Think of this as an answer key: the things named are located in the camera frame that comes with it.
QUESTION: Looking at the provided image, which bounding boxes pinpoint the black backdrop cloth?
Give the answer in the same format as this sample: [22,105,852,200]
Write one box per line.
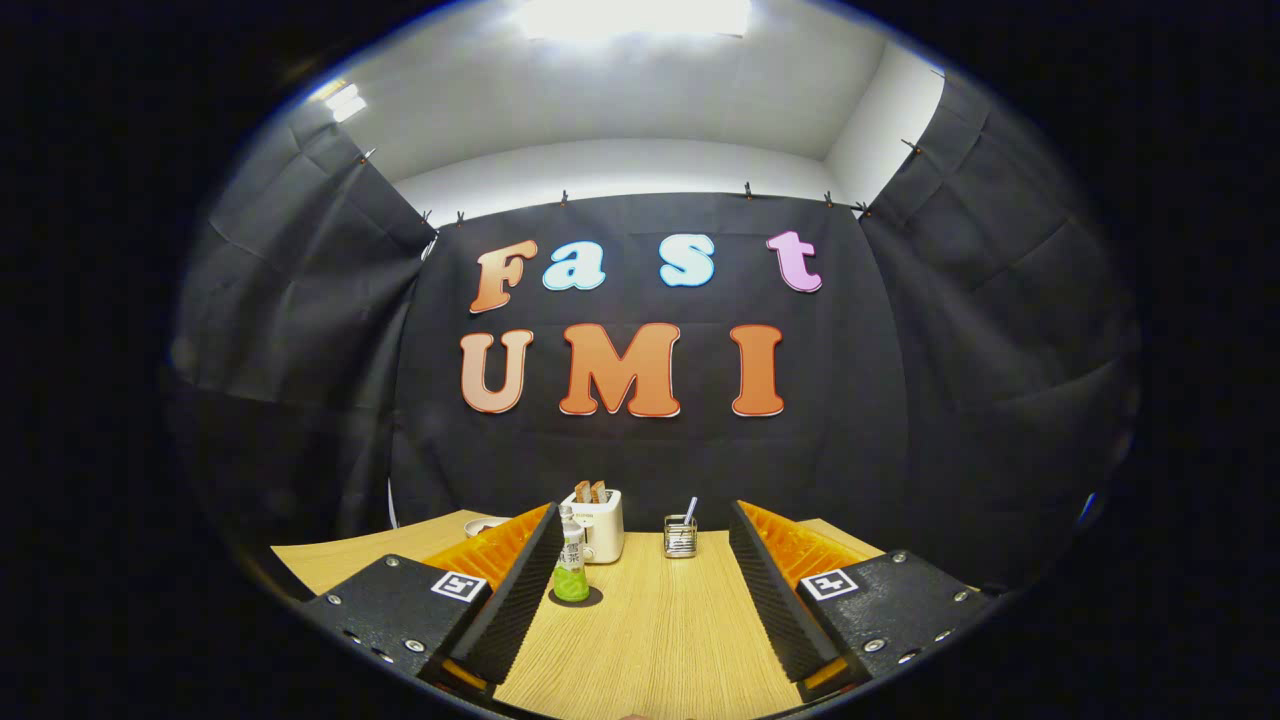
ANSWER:
[165,70,1141,601]

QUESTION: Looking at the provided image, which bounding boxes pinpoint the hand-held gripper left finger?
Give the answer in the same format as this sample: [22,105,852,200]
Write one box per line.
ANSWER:
[300,502,564,696]

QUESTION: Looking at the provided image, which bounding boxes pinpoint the large ceiling light panel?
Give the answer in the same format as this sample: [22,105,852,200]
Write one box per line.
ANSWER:
[515,0,751,41]

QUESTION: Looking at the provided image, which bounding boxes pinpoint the small ceiling light panel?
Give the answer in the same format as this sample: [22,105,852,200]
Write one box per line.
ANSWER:
[320,82,369,123]

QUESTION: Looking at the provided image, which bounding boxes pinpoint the cream white toaster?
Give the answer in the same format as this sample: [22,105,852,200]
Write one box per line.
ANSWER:
[560,488,625,565]

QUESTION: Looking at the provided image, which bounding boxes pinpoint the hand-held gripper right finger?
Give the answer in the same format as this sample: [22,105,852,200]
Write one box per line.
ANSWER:
[728,500,1001,701]

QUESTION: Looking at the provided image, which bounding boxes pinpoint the wooden table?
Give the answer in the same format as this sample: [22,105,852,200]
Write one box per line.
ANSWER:
[270,510,886,720]

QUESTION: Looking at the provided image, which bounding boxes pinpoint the clear juice bottle green label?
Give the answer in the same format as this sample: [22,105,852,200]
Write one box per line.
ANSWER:
[553,505,591,603]

